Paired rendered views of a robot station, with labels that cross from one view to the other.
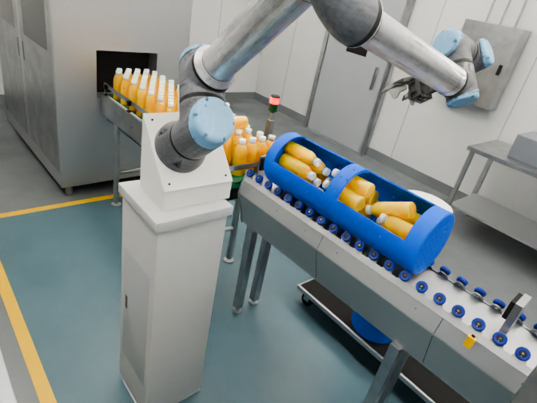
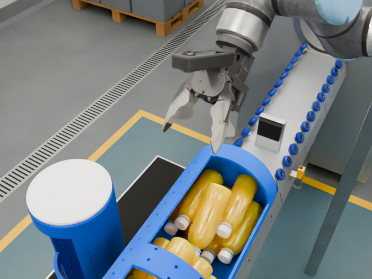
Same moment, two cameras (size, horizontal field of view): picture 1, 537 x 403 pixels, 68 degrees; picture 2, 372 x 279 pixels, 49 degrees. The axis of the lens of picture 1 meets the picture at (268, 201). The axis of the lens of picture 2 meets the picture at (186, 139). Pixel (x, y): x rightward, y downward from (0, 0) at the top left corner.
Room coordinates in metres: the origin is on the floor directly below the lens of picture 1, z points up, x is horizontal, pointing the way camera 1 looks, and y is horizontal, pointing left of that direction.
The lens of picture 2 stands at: (1.73, 0.14, 2.10)
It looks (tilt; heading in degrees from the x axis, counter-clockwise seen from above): 44 degrees down; 257
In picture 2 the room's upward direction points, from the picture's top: straight up
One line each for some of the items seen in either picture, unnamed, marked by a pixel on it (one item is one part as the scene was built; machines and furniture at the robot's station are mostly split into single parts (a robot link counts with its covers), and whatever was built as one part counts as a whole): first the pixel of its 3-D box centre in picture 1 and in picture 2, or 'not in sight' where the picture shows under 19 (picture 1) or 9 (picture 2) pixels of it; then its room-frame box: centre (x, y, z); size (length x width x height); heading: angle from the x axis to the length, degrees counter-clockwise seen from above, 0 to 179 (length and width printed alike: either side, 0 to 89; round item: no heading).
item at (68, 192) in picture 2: (425, 203); (70, 190); (1.91, -0.80, 1.03); 0.28 x 0.28 x 0.01
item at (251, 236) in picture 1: (244, 272); not in sight; (1.96, 0.06, 0.31); 0.06 x 0.06 x 0.63; 47
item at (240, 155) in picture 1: (239, 157); not in sight; (2.07, 0.21, 1.00); 0.07 x 0.07 x 0.19
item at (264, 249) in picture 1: (261, 265); not in sight; (2.06, -0.04, 0.31); 0.06 x 0.06 x 0.63; 47
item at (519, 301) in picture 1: (511, 315); (269, 134); (1.15, -0.92, 1.00); 0.10 x 0.04 x 0.15; 137
